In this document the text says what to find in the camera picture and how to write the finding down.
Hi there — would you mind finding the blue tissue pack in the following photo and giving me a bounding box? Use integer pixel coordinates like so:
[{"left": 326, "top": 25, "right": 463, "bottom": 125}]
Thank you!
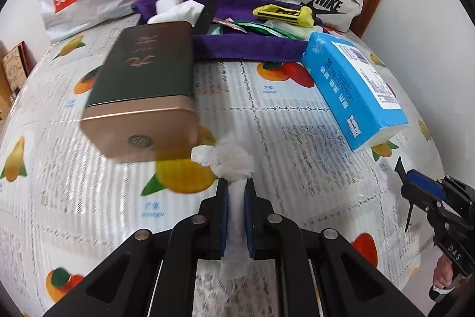
[{"left": 300, "top": 32, "right": 409, "bottom": 153}]

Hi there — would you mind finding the white soft cloth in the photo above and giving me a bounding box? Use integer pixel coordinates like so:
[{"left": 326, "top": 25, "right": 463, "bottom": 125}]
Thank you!
[{"left": 146, "top": 1, "right": 205, "bottom": 25}]

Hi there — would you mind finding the purple towel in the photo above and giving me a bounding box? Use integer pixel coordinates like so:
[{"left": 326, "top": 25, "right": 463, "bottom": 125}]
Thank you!
[{"left": 132, "top": 0, "right": 327, "bottom": 62}]

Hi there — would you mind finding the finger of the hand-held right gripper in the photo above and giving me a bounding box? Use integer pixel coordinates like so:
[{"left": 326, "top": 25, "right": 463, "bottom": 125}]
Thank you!
[
  {"left": 401, "top": 170, "right": 447, "bottom": 209},
  {"left": 394, "top": 157, "right": 417, "bottom": 233}
]

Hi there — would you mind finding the green and gold tin box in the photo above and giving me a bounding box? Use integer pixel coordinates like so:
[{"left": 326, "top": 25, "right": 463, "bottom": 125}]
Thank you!
[{"left": 80, "top": 21, "right": 199, "bottom": 162}]

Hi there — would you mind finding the green foil packet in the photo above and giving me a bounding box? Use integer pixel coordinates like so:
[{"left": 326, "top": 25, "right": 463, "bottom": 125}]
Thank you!
[{"left": 211, "top": 18, "right": 304, "bottom": 41}]

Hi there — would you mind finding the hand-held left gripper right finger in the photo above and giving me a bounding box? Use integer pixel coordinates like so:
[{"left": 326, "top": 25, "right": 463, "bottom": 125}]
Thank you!
[{"left": 244, "top": 178, "right": 427, "bottom": 317}]

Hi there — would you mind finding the brown printed paper box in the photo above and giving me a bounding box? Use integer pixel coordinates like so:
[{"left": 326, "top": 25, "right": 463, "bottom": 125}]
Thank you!
[{"left": 1, "top": 40, "right": 31, "bottom": 98}]

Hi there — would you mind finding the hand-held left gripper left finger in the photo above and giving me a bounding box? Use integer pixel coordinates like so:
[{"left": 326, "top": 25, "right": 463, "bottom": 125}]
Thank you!
[{"left": 42, "top": 179, "right": 229, "bottom": 317}]

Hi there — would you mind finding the person's right hand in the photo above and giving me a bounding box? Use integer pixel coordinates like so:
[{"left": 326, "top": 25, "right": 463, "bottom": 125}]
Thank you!
[{"left": 432, "top": 256, "right": 456, "bottom": 291}]

